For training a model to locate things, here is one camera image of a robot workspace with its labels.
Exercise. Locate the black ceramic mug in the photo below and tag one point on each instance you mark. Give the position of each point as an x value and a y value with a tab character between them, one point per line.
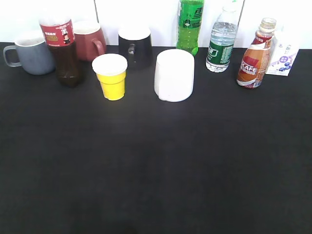
134	43

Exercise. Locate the dark red ceramic mug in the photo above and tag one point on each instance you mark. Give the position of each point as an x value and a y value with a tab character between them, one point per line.
90	41

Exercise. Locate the orange coffee drink bottle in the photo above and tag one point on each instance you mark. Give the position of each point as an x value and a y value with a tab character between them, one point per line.
256	58

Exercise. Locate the grey ceramic mug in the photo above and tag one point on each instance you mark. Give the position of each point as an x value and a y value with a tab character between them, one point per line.
33	53

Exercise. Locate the green sprite bottle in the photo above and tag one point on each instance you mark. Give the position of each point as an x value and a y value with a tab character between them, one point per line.
189	23

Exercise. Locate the white blueberry milk carton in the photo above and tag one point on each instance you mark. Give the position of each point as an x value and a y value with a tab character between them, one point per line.
284	48

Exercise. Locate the cola bottle red label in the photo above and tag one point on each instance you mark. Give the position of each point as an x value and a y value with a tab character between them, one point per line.
57	29

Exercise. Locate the clear water bottle green label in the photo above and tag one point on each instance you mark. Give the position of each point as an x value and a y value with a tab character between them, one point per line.
222	39

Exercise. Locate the yellow paper cup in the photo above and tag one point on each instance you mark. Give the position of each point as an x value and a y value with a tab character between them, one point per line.
110	70

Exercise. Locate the white ceramic mug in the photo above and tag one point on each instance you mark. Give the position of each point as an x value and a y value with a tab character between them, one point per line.
174	75

